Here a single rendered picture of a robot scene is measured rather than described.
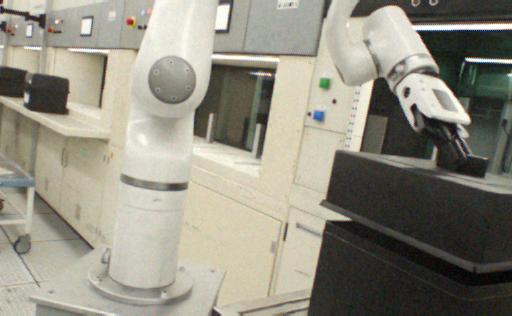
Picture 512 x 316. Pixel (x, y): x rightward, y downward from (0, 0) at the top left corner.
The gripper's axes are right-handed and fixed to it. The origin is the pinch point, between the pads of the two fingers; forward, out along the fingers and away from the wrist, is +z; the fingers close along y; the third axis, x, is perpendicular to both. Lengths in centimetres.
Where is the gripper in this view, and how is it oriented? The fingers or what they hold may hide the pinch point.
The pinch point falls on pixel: (457, 156)
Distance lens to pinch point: 81.1
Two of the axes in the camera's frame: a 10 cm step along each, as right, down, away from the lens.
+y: 8.6, 0.6, 5.0
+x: -4.5, 5.4, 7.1
